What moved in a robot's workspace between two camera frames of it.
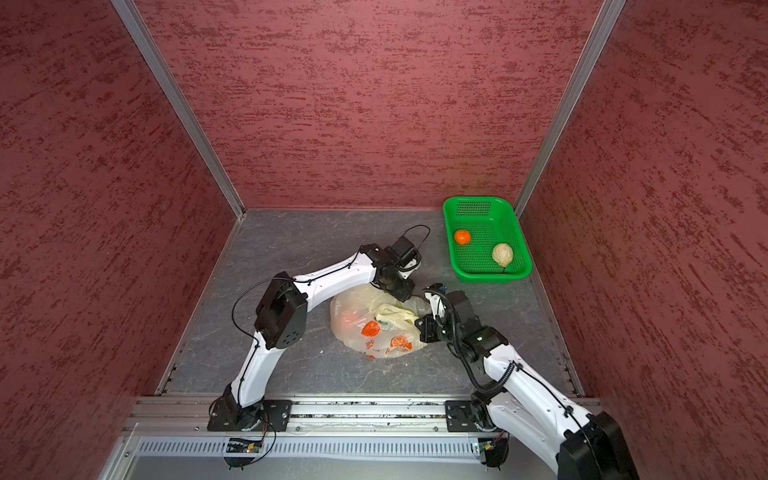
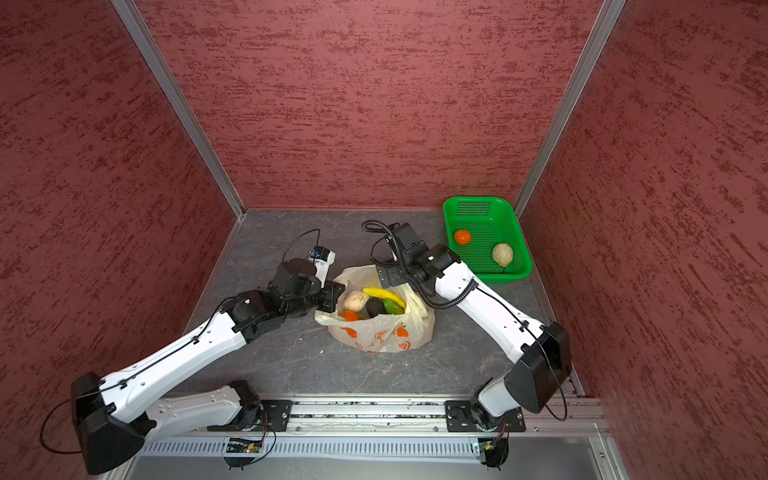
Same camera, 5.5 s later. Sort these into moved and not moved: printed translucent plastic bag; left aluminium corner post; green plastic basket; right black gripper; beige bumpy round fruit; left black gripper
Moved: left black gripper; right black gripper
Not moved: left aluminium corner post; green plastic basket; printed translucent plastic bag; beige bumpy round fruit
